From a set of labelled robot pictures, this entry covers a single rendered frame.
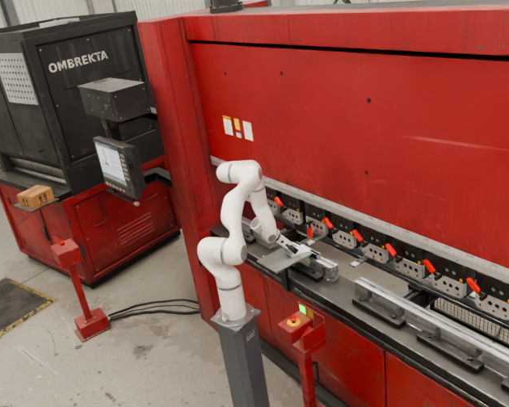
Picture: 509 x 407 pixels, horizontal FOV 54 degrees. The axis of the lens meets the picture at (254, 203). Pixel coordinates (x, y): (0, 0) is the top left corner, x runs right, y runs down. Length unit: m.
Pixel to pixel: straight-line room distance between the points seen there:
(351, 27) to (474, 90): 0.57
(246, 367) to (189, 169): 1.40
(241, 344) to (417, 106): 1.34
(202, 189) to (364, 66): 1.68
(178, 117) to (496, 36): 2.04
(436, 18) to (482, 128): 0.40
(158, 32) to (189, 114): 0.53
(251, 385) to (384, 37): 1.74
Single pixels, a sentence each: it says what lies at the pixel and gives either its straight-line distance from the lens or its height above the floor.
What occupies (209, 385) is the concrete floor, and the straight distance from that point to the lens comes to 3.64.
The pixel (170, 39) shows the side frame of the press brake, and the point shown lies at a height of 2.18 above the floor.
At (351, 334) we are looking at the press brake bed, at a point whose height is 0.73.
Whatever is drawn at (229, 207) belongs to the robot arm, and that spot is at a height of 1.53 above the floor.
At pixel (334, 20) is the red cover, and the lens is 2.21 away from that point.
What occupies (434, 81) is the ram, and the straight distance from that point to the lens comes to 1.96.
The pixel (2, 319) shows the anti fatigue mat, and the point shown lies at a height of 0.01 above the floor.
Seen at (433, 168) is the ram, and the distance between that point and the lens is 2.06.
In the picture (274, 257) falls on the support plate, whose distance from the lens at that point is 2.90.
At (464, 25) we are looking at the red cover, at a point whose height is 2.25.
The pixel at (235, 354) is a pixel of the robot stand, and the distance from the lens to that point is 2.55.
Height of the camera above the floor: 2.51
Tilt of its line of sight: 25 degrees down
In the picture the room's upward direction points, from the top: 8 degrees counter-clockwise
